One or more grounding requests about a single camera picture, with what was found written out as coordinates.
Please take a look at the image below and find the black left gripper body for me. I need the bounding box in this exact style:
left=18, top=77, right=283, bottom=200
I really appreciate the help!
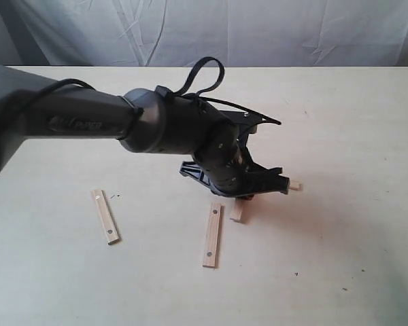
left=179, top=128, right=259, bottom=200

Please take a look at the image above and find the plain wooden stick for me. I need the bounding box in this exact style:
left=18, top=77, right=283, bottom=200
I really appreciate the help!
left=229, top=198, right=245, bottom=223
left=289, top=179, right=303, bottom=192

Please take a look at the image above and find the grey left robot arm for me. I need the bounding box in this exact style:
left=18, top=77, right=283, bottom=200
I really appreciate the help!
left=0, top=56, right=290, bottom=199

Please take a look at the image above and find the wooden stick with holes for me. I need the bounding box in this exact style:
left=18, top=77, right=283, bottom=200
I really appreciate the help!
left=202, top=202, right=223, bottom=268
left=91, top=189, right=120, bottom=245

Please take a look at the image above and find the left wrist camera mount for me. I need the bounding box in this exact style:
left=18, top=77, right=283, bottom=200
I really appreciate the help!
left=221, top=110, right=281, bottom=134

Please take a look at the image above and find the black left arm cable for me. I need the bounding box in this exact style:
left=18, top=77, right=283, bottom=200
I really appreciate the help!
left=6, top=57, right=282, bottom=143

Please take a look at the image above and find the white backdrop cloth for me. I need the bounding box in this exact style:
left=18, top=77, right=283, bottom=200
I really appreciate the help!
left=0, top=1, right=408, bottom=67

